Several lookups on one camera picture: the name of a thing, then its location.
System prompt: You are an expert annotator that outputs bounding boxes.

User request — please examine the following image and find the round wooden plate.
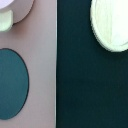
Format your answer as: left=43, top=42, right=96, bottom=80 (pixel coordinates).
left=90, top=0, right=128, bottom=52

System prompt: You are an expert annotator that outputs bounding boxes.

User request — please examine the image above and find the black mat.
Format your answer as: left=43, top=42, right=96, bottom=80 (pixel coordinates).
left=57, top=0, right=128, bottom=128

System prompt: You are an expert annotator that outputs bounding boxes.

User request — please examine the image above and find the pink toy stove top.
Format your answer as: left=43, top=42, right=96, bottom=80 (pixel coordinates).
left=0, top=0, right=57, bottom=128

